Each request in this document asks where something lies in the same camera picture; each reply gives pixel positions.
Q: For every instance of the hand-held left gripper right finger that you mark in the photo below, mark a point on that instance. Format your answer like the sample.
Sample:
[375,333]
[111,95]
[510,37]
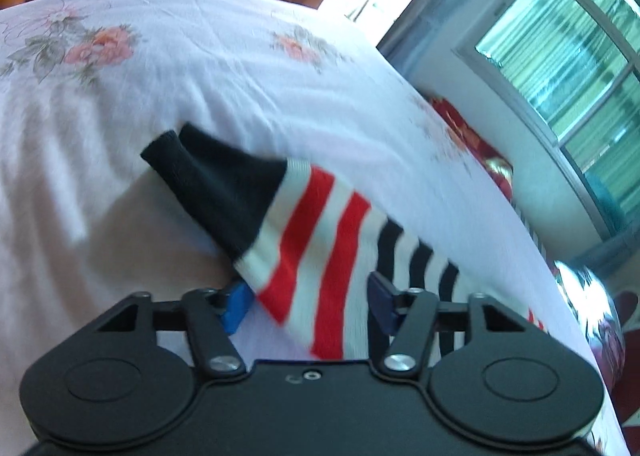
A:
[381,303]

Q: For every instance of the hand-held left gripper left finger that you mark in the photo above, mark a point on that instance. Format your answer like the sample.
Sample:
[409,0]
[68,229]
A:
[239,307]

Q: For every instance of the red black white striped sweater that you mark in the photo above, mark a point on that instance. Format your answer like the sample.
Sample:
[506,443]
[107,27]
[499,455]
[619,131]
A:
[300,236]

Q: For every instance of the red patterned pillow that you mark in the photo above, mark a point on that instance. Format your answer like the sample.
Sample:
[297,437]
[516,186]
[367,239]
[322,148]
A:
[480,151]

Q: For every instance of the white floral pillow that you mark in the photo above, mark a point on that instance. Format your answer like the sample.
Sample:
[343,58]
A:
[590,306]

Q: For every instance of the white floral bed sheet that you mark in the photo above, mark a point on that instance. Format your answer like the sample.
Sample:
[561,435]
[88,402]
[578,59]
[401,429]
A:
[150,111]

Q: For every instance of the large glass window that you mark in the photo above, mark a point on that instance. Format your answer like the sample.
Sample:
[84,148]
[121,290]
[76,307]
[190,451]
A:
[565,56]

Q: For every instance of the blue grey curtain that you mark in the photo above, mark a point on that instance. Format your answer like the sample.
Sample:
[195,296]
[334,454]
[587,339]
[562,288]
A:
[450,1]

